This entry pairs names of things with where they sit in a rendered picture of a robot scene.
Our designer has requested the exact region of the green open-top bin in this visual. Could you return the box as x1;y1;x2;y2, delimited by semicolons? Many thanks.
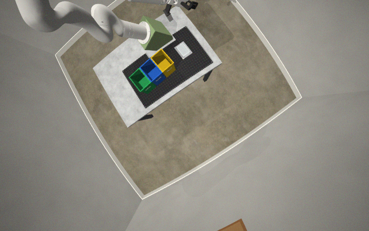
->
129;68;156;94

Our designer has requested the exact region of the yellow open-top bin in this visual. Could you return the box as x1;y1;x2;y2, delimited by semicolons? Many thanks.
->
151;49;176;77

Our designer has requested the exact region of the blue bin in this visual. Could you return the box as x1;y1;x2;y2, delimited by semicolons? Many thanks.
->
140;58;166;86

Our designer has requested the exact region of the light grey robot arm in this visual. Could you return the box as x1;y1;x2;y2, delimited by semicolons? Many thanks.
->
15;0;151;44

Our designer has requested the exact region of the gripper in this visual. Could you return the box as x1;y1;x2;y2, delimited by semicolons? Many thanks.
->
166;0;198;10

